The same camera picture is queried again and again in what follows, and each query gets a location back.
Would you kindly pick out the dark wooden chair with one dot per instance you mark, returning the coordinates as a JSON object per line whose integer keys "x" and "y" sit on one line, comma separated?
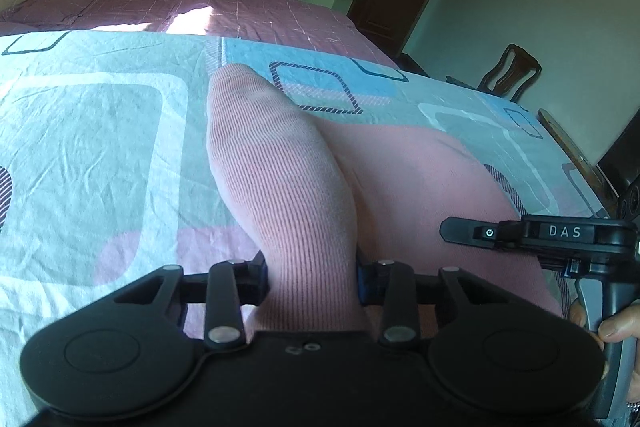
{"x": 512, "y": 72}

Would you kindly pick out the patterned light blue bedsheet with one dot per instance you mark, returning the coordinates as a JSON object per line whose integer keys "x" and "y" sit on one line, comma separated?
{"x": 100, "y": 132}

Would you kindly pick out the pink checked bedspread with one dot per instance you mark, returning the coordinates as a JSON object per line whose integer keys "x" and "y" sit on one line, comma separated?
{"x": 225, "y": 12}

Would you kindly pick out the black screen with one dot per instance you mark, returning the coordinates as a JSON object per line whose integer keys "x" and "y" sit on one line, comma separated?
{"x": 622, "y": 157}

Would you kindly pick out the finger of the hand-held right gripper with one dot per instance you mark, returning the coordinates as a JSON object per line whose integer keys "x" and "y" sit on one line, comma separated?
{"x": 470, "y": 232}

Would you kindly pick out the person's right hand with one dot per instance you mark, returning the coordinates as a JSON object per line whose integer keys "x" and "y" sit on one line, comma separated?
{"x": 615, "y": 328}

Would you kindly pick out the wooden bed footboard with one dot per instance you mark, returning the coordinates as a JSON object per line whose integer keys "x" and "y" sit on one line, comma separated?
{"x": 570, "y": 147}

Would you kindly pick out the pink pillow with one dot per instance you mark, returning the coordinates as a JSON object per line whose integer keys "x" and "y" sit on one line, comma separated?
{"x": 55, "y": 2}

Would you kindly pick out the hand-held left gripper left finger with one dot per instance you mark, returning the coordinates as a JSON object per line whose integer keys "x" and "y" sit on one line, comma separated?
{"x": 257, "y": 279}

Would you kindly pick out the pink knit sweater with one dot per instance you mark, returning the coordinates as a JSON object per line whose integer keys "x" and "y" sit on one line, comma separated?
{"x": 280, "y": 187}

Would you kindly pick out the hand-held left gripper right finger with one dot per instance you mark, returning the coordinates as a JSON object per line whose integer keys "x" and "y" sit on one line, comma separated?
{"x": 361, "y": 282}

